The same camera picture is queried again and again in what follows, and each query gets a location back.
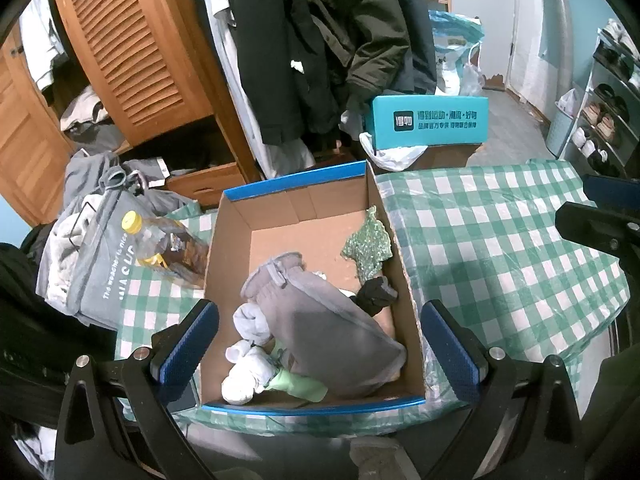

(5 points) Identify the wooden louvered wardrobe door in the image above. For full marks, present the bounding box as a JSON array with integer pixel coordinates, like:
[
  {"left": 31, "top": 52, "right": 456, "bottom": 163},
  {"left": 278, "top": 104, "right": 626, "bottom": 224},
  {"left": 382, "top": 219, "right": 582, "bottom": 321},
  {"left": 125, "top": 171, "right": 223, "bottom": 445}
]
[{"left": 50, "top": 0, "right": 216, "bottom": 146}]

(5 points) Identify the metal shoe rack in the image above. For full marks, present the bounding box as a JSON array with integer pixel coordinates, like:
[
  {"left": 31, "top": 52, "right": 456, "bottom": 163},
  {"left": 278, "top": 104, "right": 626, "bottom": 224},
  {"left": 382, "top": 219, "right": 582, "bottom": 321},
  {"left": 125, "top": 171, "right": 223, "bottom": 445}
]
[{"left": 557, "top": 17, "right": 640, "bottom": 178}]

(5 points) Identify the white plastic bag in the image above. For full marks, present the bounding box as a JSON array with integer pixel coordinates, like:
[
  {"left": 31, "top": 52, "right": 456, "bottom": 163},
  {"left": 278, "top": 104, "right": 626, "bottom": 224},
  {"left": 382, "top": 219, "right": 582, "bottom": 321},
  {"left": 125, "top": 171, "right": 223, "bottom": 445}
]
[{"left": 359, "top": 131, "right": 428, "bottom": 171}]

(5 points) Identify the light blue trash bin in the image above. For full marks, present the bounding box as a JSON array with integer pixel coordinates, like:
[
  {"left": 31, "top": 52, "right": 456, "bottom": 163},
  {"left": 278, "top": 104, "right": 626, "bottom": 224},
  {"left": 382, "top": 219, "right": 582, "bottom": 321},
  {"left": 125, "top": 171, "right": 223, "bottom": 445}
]
[{"left": 545, "top": 107, "right": 576, "bottom": 158}]

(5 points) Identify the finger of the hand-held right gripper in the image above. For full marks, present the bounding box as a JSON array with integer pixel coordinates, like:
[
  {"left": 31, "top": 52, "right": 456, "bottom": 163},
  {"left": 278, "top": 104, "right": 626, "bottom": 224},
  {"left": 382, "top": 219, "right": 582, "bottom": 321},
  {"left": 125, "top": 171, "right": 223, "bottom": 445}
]
[
  {"left": 555, "top": 201, "right": 640, "bottom": 271},
  {"left": 582, "top": 174, "right": 640, "bottom": 213}
]

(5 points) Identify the blue plastic bag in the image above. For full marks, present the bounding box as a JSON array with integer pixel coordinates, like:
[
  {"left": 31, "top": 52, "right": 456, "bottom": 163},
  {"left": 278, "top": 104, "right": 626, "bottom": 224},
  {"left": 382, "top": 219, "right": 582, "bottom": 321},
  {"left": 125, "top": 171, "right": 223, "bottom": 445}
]
[{"left": 427, "top": 10, "right": 486, "bottom": 96}]

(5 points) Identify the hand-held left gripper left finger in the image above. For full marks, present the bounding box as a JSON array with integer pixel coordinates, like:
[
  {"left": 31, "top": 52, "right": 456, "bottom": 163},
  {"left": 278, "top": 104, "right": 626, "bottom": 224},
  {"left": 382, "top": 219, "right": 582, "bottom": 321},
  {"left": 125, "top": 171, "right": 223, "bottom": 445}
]
[{"left": 54, "top": 299, "right": 221, "bottom": 480}]

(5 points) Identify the olive green jacket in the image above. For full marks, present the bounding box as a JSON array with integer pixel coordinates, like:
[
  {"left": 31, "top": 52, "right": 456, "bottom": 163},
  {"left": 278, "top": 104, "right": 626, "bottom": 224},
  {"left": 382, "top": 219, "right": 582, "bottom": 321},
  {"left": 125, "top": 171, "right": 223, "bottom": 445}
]
[{"left": 295, "top": 0, "right": 411, "bottom": 111}]

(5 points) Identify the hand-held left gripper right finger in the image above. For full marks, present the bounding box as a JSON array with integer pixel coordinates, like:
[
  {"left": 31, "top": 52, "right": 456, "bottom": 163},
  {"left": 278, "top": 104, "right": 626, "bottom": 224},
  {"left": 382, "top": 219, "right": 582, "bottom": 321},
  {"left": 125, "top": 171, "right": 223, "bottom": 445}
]
[{"left": 421, "top": 300, "right": 586, "bottom": 480}]

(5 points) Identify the small white bag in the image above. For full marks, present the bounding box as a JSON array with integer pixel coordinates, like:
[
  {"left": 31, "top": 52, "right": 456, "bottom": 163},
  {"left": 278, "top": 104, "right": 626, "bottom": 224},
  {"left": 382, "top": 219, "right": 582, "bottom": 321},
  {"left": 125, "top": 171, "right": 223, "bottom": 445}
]
[{"left": 556, "top": 88, "right": 578, "bottom": 116}]

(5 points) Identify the navy blue jacket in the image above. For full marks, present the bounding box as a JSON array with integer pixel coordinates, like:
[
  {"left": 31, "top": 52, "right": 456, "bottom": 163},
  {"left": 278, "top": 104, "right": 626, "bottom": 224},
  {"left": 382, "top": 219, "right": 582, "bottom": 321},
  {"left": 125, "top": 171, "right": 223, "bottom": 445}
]
[{"left": 395, "top": 0, "right": 438, "bottom": 96}]

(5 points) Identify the black sock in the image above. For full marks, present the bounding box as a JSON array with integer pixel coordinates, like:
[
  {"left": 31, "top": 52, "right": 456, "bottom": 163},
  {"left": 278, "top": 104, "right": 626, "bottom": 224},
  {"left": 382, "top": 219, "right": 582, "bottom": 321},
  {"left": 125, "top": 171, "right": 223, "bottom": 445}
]
[{"left": 350, "top": 276, "right": 398, "bottom": 317}]

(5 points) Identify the white hanging shirt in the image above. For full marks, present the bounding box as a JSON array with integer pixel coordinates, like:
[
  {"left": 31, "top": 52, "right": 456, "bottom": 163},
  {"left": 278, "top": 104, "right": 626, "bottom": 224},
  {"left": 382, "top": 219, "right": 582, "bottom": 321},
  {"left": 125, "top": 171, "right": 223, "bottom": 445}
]
[{"left": 187, "top": 0, "right": 316, "bottom": 178}]

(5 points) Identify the clear plastic bag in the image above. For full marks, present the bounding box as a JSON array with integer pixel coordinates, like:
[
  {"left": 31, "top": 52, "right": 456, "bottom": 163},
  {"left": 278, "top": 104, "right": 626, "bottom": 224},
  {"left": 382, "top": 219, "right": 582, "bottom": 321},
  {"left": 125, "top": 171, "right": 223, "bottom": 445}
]
[{"left": 460, "top": 62, "right": 486, "bottom": 97}]

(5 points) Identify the teal shoe box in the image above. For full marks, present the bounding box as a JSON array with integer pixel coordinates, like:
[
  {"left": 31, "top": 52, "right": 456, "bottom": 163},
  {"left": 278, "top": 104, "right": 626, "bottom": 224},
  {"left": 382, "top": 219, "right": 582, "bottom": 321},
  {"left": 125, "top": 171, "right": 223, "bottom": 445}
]
[{"left": 365, "top": 94, "right": 488, "bottom": 168}]

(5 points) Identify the cardboard box with blue rim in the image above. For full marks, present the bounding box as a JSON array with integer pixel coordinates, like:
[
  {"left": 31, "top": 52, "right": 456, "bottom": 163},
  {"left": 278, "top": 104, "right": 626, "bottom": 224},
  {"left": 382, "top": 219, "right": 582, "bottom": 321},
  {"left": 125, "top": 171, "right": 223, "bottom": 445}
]
[{"left": 197, "top": 160, "right": 428, "bottom": 416}]

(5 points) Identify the large grey fleece sock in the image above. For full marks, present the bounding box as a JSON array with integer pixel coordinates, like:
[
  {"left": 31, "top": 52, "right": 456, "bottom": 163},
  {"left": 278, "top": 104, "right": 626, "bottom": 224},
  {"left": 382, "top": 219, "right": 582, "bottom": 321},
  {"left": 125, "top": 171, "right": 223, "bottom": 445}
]
[{"left": 241, "top": 254, "right": 408, "bottom": 401}]

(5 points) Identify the plastic bottle with yellow cap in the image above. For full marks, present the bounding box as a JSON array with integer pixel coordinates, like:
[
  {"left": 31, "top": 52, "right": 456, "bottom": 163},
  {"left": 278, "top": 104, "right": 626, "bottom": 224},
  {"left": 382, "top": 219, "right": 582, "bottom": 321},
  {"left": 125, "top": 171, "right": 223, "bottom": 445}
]
[{"left": 122, "top": 210, "right": 211, "bottom": 288}]

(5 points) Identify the green sparkly scouring cloth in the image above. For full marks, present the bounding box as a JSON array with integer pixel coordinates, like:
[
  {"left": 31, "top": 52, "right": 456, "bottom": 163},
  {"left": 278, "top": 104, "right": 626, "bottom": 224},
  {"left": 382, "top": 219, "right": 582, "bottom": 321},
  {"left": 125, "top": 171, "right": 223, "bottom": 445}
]
[{"left": 340, "top": 206, "right": 393, "bottom": 282}]

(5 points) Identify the wooden drawer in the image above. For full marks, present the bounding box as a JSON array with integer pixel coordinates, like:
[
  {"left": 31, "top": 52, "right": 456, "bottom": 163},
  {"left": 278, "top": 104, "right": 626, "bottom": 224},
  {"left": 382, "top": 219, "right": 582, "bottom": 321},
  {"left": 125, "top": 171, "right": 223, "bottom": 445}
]
[{"left": 165, "top": 161, "right": 248, "bottom": 207}]

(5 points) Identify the white striped sock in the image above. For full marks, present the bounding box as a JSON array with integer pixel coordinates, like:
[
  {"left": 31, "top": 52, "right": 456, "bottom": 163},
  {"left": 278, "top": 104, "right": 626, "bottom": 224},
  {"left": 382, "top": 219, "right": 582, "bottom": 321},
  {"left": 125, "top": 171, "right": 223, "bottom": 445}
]
[{"left": 221, "top": 340, "right": 281, "bottom": 406}]

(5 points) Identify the green checkered tablecloth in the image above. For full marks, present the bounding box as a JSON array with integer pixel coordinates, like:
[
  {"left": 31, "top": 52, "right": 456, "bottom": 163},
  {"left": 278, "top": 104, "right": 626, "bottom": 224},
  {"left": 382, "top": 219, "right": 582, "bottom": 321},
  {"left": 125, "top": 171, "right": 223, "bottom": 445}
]
[{"left": 115, "top": 159, "right": 631, "bottom": 436}]

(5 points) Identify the black coat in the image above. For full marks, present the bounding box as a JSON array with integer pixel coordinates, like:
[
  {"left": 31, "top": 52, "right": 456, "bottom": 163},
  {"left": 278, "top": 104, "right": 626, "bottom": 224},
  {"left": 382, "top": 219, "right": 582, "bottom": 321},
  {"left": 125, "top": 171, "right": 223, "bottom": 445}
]
[{"left": 232, "top": 0, "right": 341, "bottom": 146}]

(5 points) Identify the light green cloth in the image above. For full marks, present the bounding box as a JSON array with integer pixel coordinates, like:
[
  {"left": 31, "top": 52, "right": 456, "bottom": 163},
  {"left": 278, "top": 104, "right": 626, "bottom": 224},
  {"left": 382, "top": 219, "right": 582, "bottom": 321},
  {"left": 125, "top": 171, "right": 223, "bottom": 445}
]
[{"left": 265, "top": 342, "right": 328, "bottom": 403}]

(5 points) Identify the wooden panel wardrobe door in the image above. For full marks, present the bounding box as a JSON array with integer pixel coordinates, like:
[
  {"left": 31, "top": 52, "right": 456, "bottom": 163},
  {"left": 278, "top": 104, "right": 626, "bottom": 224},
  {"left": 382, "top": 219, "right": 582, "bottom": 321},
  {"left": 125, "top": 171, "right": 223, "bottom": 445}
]
[{"left": 0, "top": 20, "right": 76, "bottom": 226}]

